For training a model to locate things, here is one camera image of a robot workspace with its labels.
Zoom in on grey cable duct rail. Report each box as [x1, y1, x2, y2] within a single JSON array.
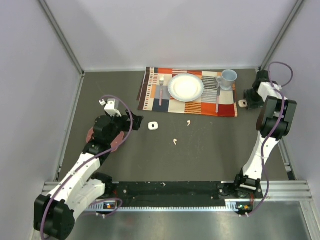
[[85, 201, 253, 214]]

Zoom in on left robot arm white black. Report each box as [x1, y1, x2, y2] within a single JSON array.
[[33, 110, 144, 240]]

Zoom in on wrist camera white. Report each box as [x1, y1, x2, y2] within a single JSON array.
[[99, 98, 122, 117], [257, 82, 282, 100]]

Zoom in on beige square ring object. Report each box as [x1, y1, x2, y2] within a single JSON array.
[[238, 99, 248, 108]]

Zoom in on pink polka dot plate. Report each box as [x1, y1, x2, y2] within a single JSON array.
[[86, 127, 125, 153]]

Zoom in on light blue mug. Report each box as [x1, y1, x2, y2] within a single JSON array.
[[216, 69, 238, 91]]

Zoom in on purple cable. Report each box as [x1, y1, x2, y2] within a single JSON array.
[[239, 61, 295, 217], [39, 94, 132, 240]]

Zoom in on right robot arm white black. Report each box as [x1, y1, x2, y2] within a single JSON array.
[[233, 70, 297, 198]]

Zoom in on white earbud charging case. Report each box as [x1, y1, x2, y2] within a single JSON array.
[[148, 121, 159, 131]]

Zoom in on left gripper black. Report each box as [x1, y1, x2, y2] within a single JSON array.
[[106, 109, 143, 144]]

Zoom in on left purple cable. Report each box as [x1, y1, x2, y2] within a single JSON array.
[[39, 94, 132, 240]]

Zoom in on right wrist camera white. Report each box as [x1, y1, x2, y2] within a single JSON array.
[[257, 82, 282, 100]]

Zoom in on pink handled knife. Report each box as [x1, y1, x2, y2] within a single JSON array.
[[215, 83, 221, 114]]

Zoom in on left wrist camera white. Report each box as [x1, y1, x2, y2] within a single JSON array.
[[99, 98, 122, 117]]

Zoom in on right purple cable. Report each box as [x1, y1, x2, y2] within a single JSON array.
[[239, 61, 295, 217]]

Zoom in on pink handled fork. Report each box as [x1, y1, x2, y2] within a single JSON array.
[[159, 75, 165, 106]]

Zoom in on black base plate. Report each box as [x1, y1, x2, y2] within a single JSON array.
[[100, 181, 263, 208]]

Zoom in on white round plate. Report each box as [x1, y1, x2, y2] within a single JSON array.
[[167, 73, 205, 103]]

